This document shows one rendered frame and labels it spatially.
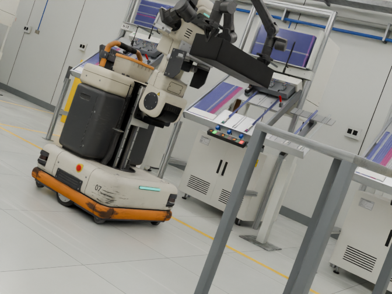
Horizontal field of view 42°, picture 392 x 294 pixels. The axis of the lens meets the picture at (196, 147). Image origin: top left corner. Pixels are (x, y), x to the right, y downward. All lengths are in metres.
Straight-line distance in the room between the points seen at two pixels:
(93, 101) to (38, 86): 5.68
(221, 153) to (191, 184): 0.39
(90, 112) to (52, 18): 5.91
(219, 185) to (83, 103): 1.64
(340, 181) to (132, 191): 1.38
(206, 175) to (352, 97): 2.07
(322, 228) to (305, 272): 0.16
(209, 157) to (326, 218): 2.61
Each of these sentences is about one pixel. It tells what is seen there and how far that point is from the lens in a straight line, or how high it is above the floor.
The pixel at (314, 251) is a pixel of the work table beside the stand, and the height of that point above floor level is 0.44.
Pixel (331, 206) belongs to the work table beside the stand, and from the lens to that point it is 1.79.
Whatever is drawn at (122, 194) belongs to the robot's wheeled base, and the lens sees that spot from 2.78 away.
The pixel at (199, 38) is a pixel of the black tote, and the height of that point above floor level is 1.10.
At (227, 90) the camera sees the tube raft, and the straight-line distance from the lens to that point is 4.31.
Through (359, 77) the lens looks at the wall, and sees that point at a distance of 5.70.
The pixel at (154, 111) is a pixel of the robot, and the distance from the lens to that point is 2.84.
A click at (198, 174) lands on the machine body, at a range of 4.35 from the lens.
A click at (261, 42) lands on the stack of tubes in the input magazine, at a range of 4.47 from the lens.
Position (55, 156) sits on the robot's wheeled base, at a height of 0.23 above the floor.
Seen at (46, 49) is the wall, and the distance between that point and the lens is 8.68.
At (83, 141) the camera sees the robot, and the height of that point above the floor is 0.38.
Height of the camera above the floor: 0.75
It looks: 4 degrees down
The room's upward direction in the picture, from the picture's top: 20 degrees clockwise
